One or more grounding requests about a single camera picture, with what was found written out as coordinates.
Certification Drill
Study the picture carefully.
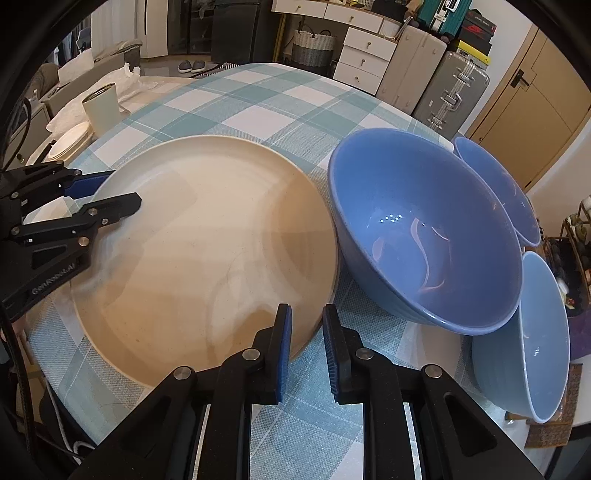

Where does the purple bag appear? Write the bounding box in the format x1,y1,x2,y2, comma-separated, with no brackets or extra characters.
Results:
568,309,591,356

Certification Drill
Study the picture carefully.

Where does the grey sofa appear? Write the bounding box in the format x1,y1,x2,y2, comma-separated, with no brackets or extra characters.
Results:
28,39,144,121

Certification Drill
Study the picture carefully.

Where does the woven laundry basket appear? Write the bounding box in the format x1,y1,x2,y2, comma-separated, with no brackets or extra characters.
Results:
292,28,335,66

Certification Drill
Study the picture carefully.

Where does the black red shoe box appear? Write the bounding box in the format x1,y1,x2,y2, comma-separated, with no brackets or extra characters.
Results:
462,10,499,42

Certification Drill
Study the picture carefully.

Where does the beige suitcase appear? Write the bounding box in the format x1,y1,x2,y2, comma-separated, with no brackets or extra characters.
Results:
376,23,446,116

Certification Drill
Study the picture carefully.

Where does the tan wooden door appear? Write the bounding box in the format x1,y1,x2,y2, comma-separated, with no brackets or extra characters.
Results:
466,25,591,190

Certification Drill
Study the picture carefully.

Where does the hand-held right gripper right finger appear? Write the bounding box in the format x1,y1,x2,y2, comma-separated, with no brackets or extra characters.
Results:
322,303,544,480

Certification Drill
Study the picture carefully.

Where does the stack of white dishes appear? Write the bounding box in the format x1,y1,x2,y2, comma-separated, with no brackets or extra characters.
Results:
46,121,93,163

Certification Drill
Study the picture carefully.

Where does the dark glass cabinet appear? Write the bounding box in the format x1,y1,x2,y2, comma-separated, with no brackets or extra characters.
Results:
166,0,215,58

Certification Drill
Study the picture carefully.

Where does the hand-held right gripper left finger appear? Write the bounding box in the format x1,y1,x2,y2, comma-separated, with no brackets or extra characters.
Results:
69,303,295,480

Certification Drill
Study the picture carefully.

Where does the teal suitcase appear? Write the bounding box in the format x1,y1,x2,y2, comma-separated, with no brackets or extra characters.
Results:
418,0,472,35

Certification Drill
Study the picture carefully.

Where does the white plastic bag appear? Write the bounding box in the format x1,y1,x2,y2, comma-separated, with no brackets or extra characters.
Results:
46,65,144,134

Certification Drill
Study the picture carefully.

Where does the gold metal shoe rack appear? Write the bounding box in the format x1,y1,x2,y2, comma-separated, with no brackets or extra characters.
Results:
542,217,591,319

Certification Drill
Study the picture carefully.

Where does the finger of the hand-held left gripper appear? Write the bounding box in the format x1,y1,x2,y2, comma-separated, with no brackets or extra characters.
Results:
0,164,116,213
9,192,143,271

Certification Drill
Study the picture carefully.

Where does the white vanity desk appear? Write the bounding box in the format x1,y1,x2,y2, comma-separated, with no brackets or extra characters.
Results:
271,0,404,95

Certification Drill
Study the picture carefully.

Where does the silver suitcase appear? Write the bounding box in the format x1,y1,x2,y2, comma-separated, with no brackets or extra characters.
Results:
412,50,490,134

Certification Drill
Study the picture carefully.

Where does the cream plate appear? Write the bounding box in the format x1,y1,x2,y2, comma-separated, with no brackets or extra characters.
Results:
71,136,341,389

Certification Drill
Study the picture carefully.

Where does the dark grey fridge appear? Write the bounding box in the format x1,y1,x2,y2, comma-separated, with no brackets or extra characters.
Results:
211,0,278,61

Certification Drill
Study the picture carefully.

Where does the brown patterned box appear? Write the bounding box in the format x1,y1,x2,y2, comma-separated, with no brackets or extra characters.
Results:
524,362,585,448

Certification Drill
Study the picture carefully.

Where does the shoe rack with shoes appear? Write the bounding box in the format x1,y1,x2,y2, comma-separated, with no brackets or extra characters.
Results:
549,196,591,319

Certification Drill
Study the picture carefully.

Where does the yellow black shoe box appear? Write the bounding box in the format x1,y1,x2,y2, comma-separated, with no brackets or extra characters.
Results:
450,39,491,70

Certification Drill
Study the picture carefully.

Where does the blue bowl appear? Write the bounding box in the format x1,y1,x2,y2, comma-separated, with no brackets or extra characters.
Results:
452,136,542,247
471,250,571,424
328,128,523,337

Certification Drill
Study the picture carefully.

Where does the white thermos cup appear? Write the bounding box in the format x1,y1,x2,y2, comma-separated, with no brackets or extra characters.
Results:
82,83,122,138

